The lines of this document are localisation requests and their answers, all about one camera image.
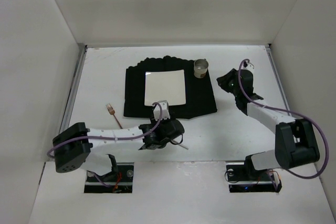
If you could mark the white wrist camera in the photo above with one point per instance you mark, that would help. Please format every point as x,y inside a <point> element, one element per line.
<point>248,65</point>
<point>161,110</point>

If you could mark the silver metal cup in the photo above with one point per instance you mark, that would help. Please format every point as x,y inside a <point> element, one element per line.
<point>200,68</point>

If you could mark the copper fork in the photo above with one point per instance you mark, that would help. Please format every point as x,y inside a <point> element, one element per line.
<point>112,113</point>

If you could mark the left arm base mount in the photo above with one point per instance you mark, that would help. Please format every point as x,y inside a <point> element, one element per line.
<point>120,183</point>

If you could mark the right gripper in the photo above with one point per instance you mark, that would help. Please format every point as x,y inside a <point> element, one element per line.
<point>226,81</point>

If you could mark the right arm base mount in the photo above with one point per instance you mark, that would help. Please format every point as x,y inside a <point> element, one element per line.
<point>266,181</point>

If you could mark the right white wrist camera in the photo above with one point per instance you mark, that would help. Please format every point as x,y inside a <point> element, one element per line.
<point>248,65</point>

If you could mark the copper handled knife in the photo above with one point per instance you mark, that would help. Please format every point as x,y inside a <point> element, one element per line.
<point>183,146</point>

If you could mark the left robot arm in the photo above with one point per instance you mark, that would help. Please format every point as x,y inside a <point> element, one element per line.
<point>96,150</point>

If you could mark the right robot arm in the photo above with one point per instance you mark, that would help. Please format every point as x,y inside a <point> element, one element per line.
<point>295,140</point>

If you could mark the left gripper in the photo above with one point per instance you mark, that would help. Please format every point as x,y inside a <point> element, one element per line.
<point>171,130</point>

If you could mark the white square plate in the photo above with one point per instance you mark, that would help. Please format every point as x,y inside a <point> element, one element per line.
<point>165,85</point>

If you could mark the black cloth placemat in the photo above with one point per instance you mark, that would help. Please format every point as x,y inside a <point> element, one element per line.
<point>200,99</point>

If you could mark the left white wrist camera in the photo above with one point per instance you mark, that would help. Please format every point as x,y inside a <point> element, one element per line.
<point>161,110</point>

